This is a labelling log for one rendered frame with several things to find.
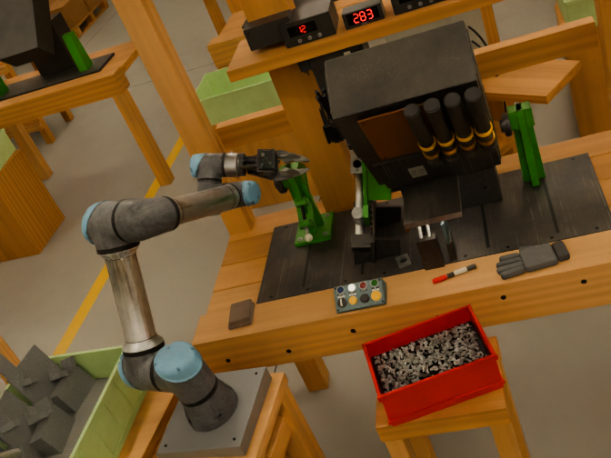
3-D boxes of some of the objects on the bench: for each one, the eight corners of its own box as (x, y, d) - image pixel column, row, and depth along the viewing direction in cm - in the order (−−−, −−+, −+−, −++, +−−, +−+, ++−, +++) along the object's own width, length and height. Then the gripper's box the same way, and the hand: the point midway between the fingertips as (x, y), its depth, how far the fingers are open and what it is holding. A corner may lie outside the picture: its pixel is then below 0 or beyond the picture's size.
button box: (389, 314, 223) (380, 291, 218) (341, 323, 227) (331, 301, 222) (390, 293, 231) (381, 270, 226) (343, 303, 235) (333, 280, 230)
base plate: (617, 233, 214) (616, 227, 213) (258, 308, 245) (255, 303, 244) (588, 157, 248) (587, 152, 247) (275, 231, 279) (274, 226, 278)
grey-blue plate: (457, 261, 226) (445, 224, 219) (450, 262, 227) (438, 224, 219) (455, 242, 234) (444, 204, 227) (449, 243, 234) (437, 206, 227)
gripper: (236, 177, 230) (306, 176, 227) (237, 144, 232) (306, 143, 229) (242, 184, 238) (310, 183, 236) (243, 151, 240) (310, 150, 237)
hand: (305, 165), depth 235 cm, fingers closed
